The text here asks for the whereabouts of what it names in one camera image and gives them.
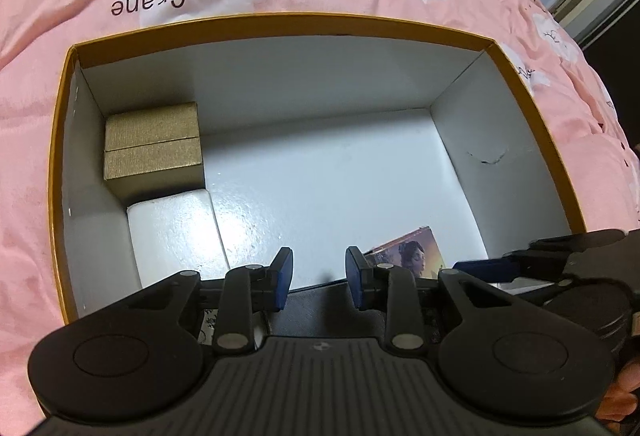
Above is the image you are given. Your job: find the dark grey box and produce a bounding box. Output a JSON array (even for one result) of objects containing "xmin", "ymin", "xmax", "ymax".
[{"xmin": 268, "ymin": 281, "xmax": 384, "ymax": 340}]

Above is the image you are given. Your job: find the portrait photo card box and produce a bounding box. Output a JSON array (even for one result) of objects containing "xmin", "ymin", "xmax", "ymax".
[{"xmin": 364, "ymin": 227, "xmax": 445, "ymax": 279}]

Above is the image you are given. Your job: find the white rectangular box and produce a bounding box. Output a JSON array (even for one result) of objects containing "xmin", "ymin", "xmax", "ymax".
[{"xmin": 127, "ymin": 189, "xmax": 230, "ymax": 286}]

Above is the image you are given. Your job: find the gold gift box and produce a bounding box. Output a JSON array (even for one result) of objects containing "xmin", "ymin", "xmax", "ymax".
[{"xmin": 103, "ymin": 102, "xmax": 205, "ymax": 205}]

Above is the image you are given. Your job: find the orange cardboard storage box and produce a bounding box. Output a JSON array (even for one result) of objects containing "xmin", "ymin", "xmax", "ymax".
[{"xmin": 48, "ymin": 14, "xmax": 586, "ymax": 321}]

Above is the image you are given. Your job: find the pink cloud print duvet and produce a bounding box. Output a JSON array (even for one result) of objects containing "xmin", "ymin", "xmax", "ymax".
[{"xmin": 1, "ymin": 0, "xmax": 639, "ymax": 435}]

